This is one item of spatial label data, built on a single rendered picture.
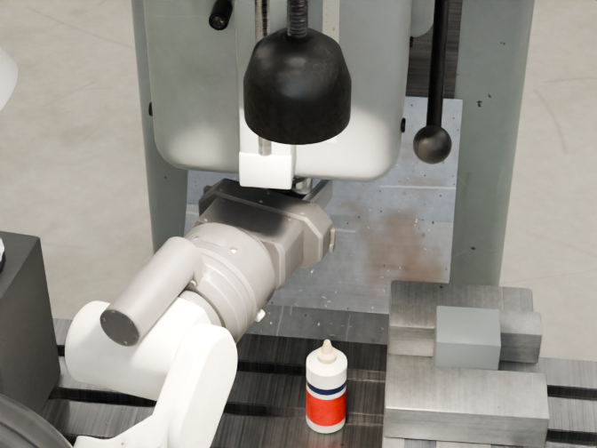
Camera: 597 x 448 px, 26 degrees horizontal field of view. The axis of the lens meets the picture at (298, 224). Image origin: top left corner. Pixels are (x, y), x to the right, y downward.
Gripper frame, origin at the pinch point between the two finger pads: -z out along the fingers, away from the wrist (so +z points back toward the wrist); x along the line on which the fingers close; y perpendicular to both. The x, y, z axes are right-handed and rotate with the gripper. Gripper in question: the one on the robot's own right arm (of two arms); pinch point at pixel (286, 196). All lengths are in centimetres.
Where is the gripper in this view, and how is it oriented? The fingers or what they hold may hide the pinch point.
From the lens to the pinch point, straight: 115.8
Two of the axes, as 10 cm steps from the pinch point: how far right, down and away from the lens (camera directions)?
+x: -9.0, -2.6, 3.4
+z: -4.3, 5.5, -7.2
